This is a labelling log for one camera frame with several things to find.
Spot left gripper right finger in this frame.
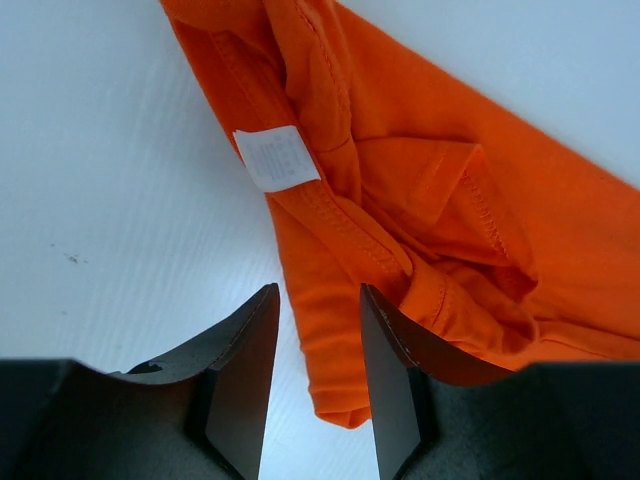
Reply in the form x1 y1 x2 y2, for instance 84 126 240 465
360 284 510 479

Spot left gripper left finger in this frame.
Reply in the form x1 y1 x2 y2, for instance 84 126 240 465
113 283 280 479

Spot orange t-shirt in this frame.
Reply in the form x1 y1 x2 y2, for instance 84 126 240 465
162 1 639 428

